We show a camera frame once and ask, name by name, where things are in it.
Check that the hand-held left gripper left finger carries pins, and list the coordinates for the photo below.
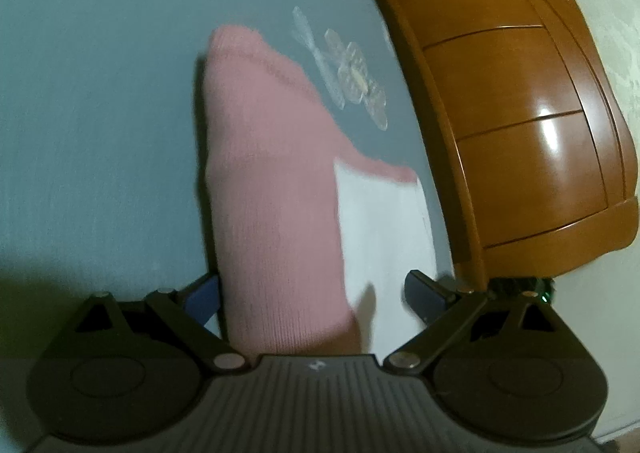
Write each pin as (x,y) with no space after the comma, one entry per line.
(202,303)

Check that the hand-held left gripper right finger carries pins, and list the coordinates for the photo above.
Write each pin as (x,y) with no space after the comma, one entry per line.
(425,295)

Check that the pink and white sweater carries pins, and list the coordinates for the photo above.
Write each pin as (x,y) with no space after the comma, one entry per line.
(270,183)

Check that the wooden bed headboard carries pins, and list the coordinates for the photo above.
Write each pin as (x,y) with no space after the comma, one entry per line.
(500,108)

